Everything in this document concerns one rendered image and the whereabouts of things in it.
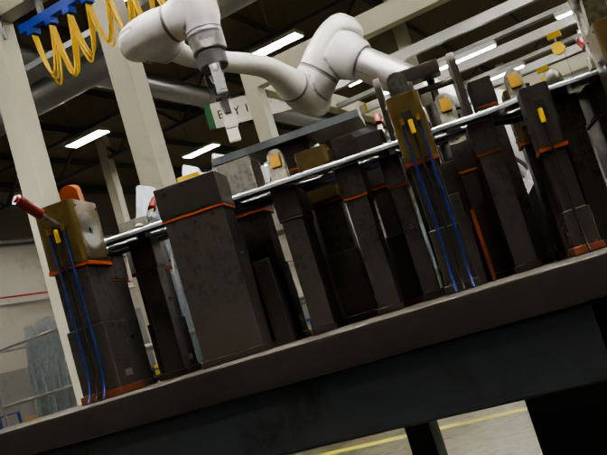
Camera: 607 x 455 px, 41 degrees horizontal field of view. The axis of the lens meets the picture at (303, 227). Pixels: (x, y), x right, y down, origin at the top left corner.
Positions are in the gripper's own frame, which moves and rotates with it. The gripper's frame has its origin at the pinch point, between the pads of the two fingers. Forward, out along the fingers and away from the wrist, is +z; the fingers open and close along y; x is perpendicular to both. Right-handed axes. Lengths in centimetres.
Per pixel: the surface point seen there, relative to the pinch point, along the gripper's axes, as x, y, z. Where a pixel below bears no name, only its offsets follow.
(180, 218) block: -14, 51, 26
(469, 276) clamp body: 29, 64, 51
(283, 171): 7.4, 22.1, 17.5
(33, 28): -99, -320, -187
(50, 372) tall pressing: -334, -1019, 1
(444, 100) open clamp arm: 44, 31, 14
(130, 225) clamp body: -28.1, 14.3, 18.1
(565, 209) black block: 47, 65, 45
